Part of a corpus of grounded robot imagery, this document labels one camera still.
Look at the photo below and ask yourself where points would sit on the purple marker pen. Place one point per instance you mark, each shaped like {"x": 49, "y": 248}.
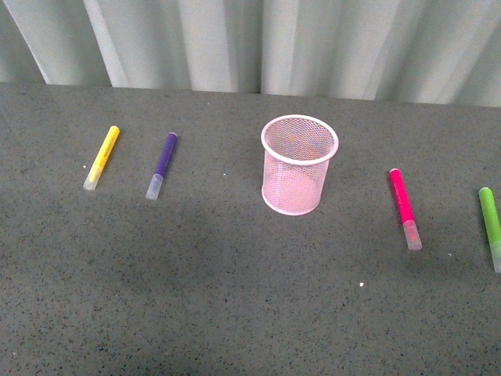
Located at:
{"x": 162, "y": 167}

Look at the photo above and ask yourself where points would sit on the pink marker pen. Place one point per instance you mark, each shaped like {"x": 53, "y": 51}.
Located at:
{"x": 405, "y": 210}

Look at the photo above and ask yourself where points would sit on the pink mesh pen cup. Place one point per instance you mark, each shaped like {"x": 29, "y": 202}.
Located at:
{"x": 298, "y": 149}

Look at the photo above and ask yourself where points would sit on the yellow highlighter pen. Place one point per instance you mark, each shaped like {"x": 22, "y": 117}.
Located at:
{"x": 102, "y": 158}

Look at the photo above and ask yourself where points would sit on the white pleated curtain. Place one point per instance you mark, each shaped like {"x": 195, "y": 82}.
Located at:
{"x": 408, "y": 51}

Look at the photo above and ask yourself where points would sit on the green marker pen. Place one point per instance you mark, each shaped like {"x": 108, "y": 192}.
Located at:
{"x": 492, "y": 224}

